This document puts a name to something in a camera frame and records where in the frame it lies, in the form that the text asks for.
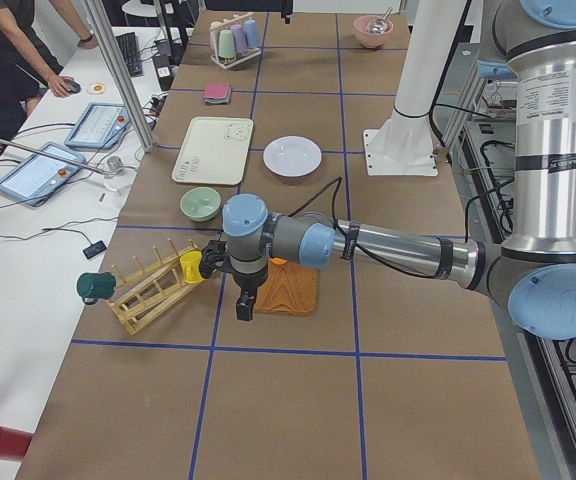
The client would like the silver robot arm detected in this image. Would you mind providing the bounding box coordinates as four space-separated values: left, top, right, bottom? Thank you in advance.
222 1 576 340

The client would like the blue cup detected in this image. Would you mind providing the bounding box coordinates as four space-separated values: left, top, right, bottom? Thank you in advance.
243 18 261 49

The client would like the yellow mug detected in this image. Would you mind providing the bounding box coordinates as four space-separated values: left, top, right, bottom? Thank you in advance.
179 250 204 284

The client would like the pink bowl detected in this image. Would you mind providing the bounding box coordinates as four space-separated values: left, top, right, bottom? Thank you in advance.
353 15 394 49

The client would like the brown wooden tray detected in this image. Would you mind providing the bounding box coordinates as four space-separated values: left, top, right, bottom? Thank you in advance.
254 261 320 316

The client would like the grey cloth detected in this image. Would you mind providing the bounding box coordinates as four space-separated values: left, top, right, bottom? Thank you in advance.
203 83 233 106

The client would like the far teach pendant tablet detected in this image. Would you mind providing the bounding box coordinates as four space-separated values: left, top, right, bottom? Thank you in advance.
65 103 130 151

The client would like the green bowl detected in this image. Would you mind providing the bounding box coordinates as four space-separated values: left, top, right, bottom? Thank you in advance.
180 187 221 222

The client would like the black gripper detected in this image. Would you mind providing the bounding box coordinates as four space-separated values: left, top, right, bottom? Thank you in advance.
233 265 268 320

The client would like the computer mouse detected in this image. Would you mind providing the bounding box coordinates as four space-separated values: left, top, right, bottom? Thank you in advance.
64 79 81 94

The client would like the long metal reacher stick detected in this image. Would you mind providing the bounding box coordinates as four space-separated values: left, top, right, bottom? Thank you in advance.
0 138 120 178

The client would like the small black device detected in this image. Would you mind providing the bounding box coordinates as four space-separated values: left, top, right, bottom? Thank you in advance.
82 240 107 260

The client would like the cream bear tray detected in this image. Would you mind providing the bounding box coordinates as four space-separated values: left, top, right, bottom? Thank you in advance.
171 116 254 186

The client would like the white wire cup rack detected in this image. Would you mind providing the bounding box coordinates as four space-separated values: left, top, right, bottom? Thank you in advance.
209 12 262 70

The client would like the wooden mug rack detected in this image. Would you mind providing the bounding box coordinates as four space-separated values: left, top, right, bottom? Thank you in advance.
106 239 202 335

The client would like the dark green mug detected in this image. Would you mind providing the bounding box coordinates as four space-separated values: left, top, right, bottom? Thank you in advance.
76 272 117 305

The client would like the teach pendant tablet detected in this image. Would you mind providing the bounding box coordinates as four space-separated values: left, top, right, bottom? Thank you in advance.
65 103 130 151
0 142 87 206

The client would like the small metal weight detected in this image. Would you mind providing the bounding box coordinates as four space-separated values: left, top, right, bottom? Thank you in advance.
105 155 124 178

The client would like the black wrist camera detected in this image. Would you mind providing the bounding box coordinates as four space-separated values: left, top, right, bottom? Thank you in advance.
199 240 227 279

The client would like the purple cup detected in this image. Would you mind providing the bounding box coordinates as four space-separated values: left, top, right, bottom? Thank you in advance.
230 24 248 55

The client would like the black keyboard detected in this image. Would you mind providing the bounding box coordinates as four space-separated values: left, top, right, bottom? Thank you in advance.
115 32 143 77

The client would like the metal scoop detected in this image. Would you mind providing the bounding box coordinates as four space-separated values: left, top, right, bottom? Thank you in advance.
366 7 393 34

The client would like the near teach pendant tablet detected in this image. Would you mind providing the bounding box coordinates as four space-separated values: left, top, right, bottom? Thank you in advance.
0 142 87 206

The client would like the white round plate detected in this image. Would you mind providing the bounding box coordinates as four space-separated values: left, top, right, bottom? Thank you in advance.
263 136 322 178

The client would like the aluminium frame post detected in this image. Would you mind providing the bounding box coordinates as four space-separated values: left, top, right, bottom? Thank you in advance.
83 0 156 153

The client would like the green cup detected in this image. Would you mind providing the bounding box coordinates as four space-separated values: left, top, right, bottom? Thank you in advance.
218 29 237 62

